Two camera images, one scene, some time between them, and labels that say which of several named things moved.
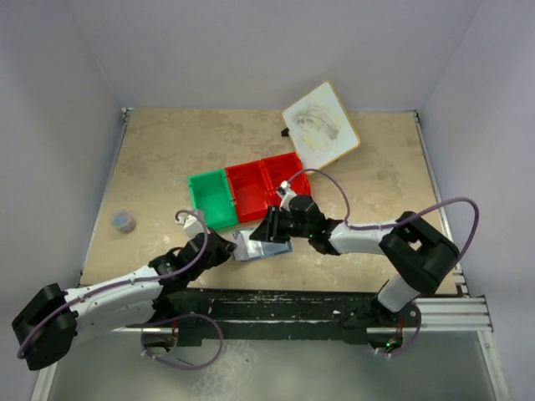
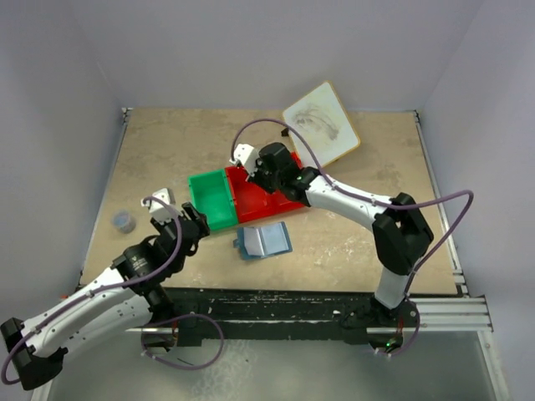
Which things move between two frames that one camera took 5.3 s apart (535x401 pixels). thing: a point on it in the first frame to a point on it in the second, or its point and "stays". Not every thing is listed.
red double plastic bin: (253, 185) stays
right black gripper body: (294, 230) to (273, 183)
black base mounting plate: (205, 315) stays
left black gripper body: (219, 256) to (177, 266)
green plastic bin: (212, 195) stays
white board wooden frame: (318, 128) stays
